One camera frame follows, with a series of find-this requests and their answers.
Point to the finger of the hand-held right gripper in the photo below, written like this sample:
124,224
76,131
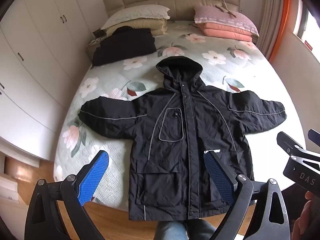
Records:
290,143
315,135

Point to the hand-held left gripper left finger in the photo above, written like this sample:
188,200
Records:
93,177

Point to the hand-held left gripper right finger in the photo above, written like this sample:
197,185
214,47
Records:
220,180

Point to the black hooded jacket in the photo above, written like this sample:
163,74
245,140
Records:
175,130

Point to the person's right hand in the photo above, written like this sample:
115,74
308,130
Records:
308,225

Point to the person's legs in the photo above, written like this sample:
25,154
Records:
175,231

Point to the white low cabinet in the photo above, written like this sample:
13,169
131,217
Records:
15,165

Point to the window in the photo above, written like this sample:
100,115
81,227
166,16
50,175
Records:
308,30

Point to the beige and orange curtain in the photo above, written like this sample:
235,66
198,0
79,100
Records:
277,17

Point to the floral quilted bedspread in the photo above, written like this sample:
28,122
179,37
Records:
200,52

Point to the salmon folded quilt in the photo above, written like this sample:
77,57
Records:
225,32

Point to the bedside table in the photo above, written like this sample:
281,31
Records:
93,43

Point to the folded black garment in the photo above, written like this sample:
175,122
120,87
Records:
125,45

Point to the pink patterned pillow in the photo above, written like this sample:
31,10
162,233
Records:
225,17

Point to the white wardrobe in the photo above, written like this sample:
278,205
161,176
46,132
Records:
37,42

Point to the beige folded quilt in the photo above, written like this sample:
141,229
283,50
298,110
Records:
147,24

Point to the white lace pillow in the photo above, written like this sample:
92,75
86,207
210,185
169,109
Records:
137,13

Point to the beige padded headboard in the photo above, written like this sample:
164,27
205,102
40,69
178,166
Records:
175,0

